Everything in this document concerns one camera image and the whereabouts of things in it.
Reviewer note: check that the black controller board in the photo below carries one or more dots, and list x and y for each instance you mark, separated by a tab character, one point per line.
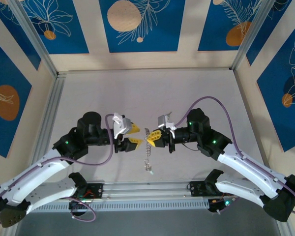
76	206
217	205

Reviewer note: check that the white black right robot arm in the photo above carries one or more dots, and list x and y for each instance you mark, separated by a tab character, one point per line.
248	167

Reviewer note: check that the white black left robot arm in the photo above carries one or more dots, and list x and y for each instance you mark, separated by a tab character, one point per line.
39	169

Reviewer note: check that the key with green tag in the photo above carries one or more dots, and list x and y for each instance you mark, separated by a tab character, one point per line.
151	172

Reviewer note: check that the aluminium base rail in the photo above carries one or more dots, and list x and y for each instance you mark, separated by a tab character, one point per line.
145	190

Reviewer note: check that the aluminium table side rail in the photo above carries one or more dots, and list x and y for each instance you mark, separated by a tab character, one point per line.
52	105

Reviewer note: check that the aluminium frame bar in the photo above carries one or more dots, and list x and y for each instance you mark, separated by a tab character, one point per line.
12	232
286	229

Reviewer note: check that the aluminium corner post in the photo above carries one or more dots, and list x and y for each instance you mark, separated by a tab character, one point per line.
33	34
252	34

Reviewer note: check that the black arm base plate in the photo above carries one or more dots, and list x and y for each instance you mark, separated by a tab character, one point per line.
195	188
97	189

